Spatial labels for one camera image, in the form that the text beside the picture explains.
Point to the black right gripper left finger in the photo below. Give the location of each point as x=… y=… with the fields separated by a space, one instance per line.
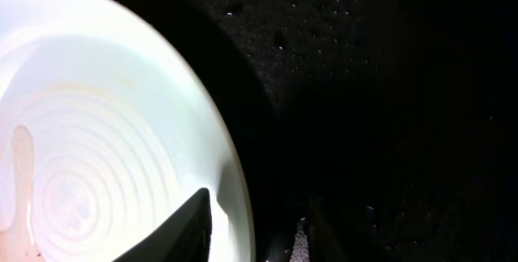
x=183 y=237

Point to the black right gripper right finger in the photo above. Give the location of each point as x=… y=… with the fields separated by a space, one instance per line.
x=300 y=250

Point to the light blue plate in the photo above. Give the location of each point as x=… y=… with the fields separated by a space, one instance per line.
x=106 y=132

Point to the black round tray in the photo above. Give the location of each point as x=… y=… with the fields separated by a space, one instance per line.
x=390 y=125

